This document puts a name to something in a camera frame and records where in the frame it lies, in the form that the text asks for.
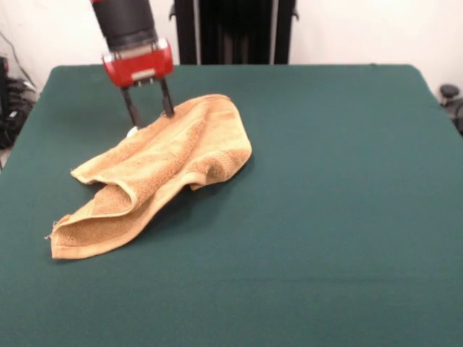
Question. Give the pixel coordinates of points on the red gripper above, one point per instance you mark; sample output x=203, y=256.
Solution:
x=141, y=67

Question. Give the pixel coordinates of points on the tan terry towel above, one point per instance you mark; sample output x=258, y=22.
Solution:
x=162, y=162

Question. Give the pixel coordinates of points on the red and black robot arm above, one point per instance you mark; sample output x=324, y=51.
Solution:
x=123, y=21

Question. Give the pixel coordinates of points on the dark green table cloth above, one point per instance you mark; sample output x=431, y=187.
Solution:
x=289, y=217

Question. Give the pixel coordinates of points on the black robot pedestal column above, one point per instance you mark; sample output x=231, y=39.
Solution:
x=238, y=32

